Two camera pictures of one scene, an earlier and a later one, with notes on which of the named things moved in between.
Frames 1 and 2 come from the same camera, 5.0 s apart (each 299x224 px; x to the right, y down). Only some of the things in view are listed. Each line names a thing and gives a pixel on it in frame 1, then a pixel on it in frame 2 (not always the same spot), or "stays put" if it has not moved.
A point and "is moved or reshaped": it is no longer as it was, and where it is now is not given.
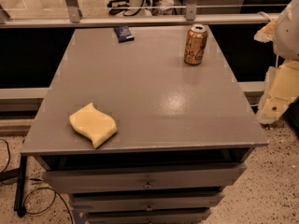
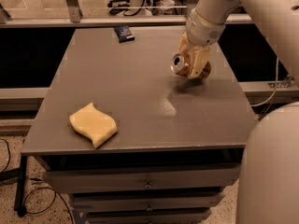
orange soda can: (195, 45) is moved or reshaped
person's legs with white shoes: (163, 4) stays put
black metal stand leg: (21, 185) stays put
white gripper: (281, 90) to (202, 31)
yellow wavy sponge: (92, 123) stays put
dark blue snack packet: (123, 34) stays put
